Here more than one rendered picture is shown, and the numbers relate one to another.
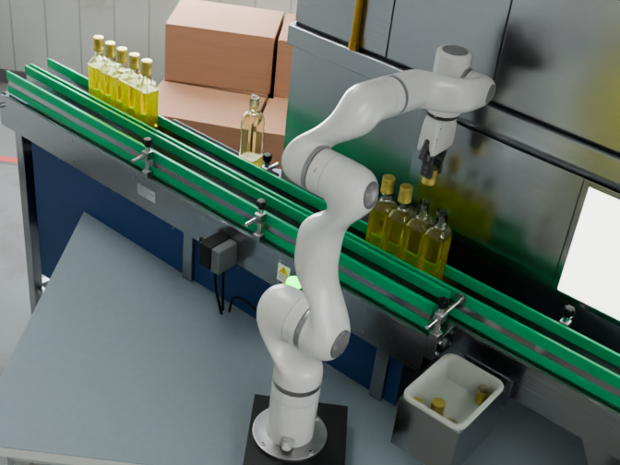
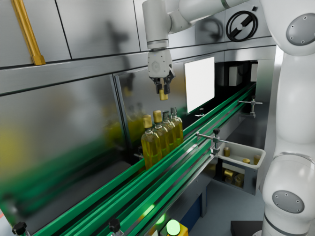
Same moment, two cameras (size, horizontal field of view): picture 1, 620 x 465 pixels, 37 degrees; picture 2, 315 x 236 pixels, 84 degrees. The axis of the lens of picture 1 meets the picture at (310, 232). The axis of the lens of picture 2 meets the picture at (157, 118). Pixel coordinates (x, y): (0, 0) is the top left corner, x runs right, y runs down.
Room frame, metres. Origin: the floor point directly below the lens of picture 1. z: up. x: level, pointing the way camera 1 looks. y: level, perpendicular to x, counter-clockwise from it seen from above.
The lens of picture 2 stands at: (1.99, 0.44, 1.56)
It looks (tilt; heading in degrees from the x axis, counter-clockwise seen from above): 21 degrees down; 278
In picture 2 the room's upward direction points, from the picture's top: 7 degrees counter-clockwise
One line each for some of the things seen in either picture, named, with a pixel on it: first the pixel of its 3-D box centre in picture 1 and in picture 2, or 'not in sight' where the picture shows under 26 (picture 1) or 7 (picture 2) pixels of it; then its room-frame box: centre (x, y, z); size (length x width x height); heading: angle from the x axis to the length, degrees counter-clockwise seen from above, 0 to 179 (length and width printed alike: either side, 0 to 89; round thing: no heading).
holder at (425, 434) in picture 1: (453, 409); (233, 164); (1.72, -0.41, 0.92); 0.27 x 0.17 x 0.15; 144
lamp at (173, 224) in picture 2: (293, 282); (173, 226); (2.04, 0.03, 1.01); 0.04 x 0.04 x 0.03
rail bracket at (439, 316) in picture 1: (444, 315); (211, 139); (1.84, -0.36, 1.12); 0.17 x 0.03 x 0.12; 144
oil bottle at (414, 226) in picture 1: (415, 250); (168, 142); (2.05, -0.28, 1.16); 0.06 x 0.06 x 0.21; 54
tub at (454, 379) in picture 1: (451, 400); (238, 158); (1.69, -0.39, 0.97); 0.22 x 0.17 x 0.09; 144
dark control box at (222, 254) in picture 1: (218, 253); not in sight; (2.20, 0.26, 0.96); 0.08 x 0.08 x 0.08; 54
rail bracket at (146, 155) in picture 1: (141, 160); not in sight; (2.42, 0.53, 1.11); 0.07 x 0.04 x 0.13; 144
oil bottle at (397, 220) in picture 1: (397, 241); (161, 148); (2.09, -0.24, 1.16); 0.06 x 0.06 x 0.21; 54
